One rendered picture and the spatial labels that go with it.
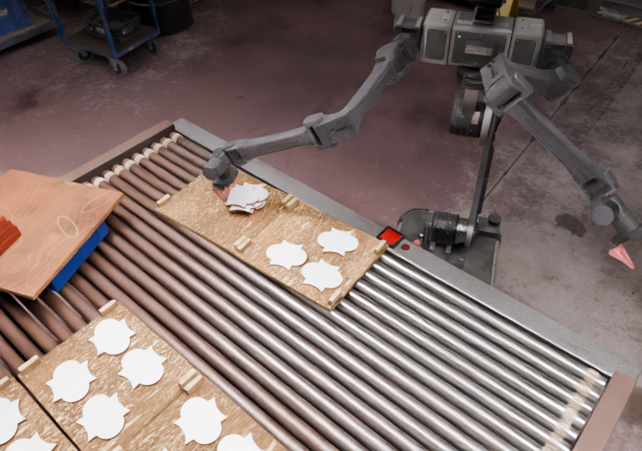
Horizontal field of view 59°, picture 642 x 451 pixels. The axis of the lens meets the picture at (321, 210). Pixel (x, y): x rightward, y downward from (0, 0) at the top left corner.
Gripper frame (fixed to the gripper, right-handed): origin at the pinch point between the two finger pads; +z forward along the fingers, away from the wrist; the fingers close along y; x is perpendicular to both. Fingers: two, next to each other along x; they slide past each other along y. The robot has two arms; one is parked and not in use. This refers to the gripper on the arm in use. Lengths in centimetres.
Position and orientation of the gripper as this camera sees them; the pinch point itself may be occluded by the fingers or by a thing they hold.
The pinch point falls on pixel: (227, 193)
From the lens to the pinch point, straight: 216.2
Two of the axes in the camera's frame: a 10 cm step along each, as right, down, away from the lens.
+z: 0.1, 7.3, 6.8
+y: -1.9, 6.7, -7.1
